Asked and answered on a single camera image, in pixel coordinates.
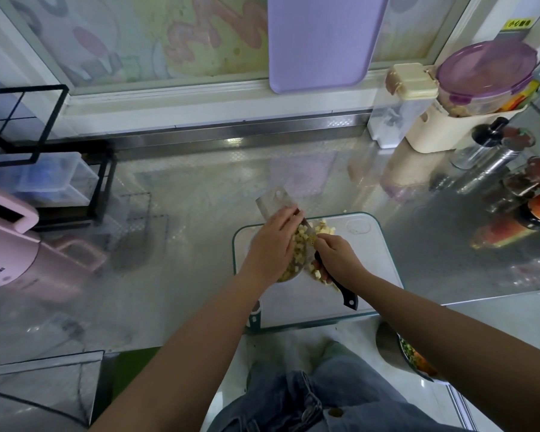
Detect purple lid food container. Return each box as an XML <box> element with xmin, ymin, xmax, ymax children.
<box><xmin>436</xmin><ymin>39</ymin><xmax>540</xmax><ymax>119</ymax></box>

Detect person's left hand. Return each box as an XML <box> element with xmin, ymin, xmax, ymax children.
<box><xmin>238</xmin><ymin>206</ymin><xmax>305</xmax><ymax>289</ymax></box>

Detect purple plastic cutting board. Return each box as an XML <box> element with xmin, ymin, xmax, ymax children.
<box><xmin>266</xmin><ymin>0</ymin><xmax>392</xmax><ymax>94</ymax></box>

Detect person's right forearm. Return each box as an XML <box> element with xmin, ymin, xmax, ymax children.
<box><xmin>355</xmin><ymin>276</ymin><xmax>540</xmax><ymax>432</ymax></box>

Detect glass jar red lid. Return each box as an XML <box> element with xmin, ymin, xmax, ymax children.
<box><xmin>502</xmin><ymin>156</ymin><xmax>540</xmax><ymax>199</ymax></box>

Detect green mat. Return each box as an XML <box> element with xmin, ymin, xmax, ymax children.
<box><xmin>103</xmin><ymin>346</ymin><xmax>163</xmax><ymax>410</ymax></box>

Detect metal bowl with scraps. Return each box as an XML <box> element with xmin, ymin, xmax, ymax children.
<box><xmin>374</xmin><ymin>319</ymin><xmax>449</xmax><ymax>385</ymax></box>

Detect person's blue jeans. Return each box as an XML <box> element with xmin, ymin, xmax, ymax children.
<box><xmin>207</xmin><ymin>341</ymin><xmax>473</xmax><ymax>432</ymax></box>

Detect pink kettle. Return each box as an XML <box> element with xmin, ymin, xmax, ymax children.
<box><xmin>0</xmin><ymin>179</ymin><xmax>109</xmax><ymax>302</ymax></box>

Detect steel cleaver knife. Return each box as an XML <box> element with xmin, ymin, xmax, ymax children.
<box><xmin>256</xmin><ymin>190</ymin><xmax>361</xmax><ymax>310</ymax></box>

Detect pile of diced potato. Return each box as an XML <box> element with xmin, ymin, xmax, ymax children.
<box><xmin>288</xmin><ymin>218</ymin><xmax>338</xmax><ymax>286</ymax></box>

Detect person's right hand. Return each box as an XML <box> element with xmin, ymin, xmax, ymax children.
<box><xmin>313</xmin><ymin>233</ymin><xmax>372</xmax><ymax>292</ymax></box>

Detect white cutting board green rim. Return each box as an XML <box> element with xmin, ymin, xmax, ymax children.
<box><xmin>231</xmin><ymin>211</ymin><xmax>404</xmax><ymax>335</ymax></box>

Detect white bowl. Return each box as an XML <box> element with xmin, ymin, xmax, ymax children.
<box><xmin>277</xmin><ymin>224</ymin><xmax>323</xmax><ymax>284</ymax></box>

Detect clear plastic storage box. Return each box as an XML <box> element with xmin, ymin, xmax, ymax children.
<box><xmin>0</xmin><ymin>152</ymin><xmax>100</xmax><ymax>208</ymax></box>

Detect cream plastic canister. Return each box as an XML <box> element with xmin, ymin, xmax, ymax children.
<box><xmin>405</xmin><ymin>101</ymin><xmax>523</xmax><ymax>155</ymax></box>

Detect black metal rack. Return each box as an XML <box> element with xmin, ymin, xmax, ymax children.
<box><xmin>0</xmin><ymin>83</ymin><xmax>118</xmax><ymax>232</ymax></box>

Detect glass bottle black cap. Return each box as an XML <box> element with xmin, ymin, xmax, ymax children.
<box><xmin>450</xmin><ymin>116</ymin><xmax>511</xmax><ymax>171</ymax></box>

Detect steel bin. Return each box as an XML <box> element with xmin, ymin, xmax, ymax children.
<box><xmin>0</xmin><ymin>350</ymin><xmax>106</xmax><ymax>432</ymax></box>

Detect clear container cream lid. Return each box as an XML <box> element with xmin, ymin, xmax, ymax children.
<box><xmin>367</xmin><ymin>62</ymin><xmax>439</xmax><ymax>149</ymax></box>

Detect person's left forearm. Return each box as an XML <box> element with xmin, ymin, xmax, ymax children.
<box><xmin>90</xmin><ymin>276</ymin><xmax>264</xmax><ymax>432</ymax></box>

